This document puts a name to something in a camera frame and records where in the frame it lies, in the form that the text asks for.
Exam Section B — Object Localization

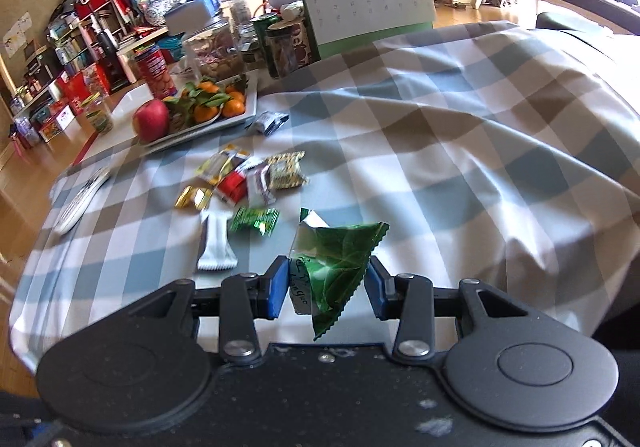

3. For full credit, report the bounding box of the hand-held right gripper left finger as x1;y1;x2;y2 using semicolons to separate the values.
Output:
117;255;292;367

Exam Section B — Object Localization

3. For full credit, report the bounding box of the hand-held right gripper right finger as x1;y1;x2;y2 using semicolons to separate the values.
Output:
364;261;543;363

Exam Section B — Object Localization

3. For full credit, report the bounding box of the green leaf print snack packet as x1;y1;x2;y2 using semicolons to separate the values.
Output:
289;208;391;343

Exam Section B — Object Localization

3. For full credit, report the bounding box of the green foil candy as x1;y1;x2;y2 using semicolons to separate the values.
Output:
229;207;281;238

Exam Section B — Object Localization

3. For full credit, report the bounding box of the long white snack packet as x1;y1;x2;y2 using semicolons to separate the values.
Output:
196;211;238;272

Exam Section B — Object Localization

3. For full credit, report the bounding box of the silver hawthorn stick packet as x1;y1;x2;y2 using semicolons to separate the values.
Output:
245;161;277;208

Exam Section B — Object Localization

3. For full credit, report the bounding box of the red and white snack packet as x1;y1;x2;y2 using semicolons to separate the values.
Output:
216;170;249;204

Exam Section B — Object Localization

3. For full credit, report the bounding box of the gold brown patterned snack packet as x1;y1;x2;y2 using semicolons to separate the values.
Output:
262;151;307;190

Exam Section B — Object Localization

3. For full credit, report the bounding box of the gold foil candy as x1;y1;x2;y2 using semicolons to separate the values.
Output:
174;185;213;211

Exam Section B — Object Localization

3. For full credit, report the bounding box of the black silver snack packet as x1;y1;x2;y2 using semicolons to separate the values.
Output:
245;110;291;135

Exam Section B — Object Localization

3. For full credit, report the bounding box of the blue grey checked tablecloth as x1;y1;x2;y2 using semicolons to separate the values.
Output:
7;21;640;368

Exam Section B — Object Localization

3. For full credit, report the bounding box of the white fruit tray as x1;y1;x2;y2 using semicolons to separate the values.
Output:
112;69;259;158

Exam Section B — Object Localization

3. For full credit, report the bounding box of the pile of leafy tangerines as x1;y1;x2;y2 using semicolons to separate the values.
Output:
165;79;248;125

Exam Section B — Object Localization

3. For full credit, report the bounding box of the red apple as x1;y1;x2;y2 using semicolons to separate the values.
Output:
132;99;171;144

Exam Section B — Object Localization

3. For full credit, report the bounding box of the white remote control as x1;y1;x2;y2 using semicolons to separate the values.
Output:
52;167;112;235

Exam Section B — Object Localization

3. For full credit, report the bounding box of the brown patterned can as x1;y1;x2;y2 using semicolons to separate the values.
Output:
265;19;321;80

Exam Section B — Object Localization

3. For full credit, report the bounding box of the green label glass jar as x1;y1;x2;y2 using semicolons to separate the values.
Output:
80;94;115;134

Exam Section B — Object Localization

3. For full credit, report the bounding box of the clear glass snack jar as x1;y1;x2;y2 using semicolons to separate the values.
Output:
182;22;246;80

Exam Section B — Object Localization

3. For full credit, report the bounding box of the red tin can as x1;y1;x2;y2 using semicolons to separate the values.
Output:
134;44;177;100

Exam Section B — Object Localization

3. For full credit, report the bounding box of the dark green can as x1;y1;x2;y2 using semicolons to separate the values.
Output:
250;14;281;62

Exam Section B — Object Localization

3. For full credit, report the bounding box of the red gift box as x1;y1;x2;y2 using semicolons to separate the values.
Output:
55;72;101;115

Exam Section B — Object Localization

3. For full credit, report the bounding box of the blue grey tissue box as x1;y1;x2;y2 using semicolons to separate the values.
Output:
165;0;223;35

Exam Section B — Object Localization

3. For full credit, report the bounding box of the green desk calendar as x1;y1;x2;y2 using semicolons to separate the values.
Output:
295;0;436;62

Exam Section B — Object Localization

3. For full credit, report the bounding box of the blue white porcelain vase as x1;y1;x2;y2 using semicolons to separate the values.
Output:
142;0;168;26

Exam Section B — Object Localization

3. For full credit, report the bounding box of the cluttered storage shelf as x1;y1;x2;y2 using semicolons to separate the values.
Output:
47;0;136;92

